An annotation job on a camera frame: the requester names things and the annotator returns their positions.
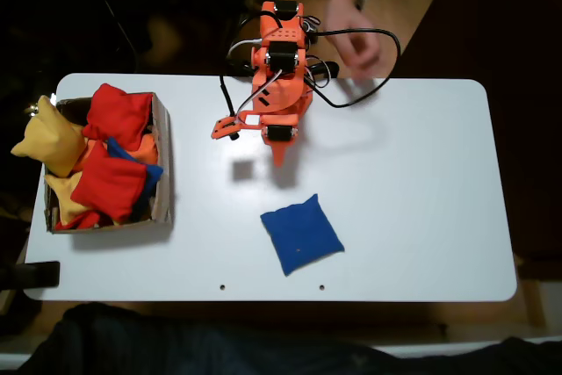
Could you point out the yellow bean bag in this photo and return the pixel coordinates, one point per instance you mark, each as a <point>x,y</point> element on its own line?
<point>66,199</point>
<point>50,138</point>

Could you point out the black table clamp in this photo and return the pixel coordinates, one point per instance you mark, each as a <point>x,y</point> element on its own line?
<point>331,68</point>
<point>241,68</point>

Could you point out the orange bean bag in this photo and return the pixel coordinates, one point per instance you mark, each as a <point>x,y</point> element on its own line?
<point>147,149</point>

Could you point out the red bean bag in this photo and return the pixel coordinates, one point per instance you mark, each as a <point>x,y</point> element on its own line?
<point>116,116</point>
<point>85,220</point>
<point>110,184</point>

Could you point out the dark blue fabric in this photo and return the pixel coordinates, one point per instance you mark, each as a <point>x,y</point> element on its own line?
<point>175,344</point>

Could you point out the blue bean bag with speck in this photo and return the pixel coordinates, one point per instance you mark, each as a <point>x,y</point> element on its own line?
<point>300,234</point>

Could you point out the person's hand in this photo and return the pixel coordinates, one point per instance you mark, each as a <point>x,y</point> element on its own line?
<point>351,32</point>

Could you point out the black bracket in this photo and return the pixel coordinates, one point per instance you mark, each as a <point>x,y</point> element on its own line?
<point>35,275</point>

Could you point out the orange gripper camera mount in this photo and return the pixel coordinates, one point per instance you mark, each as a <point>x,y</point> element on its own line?
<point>226,125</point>

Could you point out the cardboard box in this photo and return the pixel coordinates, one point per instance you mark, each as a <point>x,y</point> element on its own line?
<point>161,164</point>

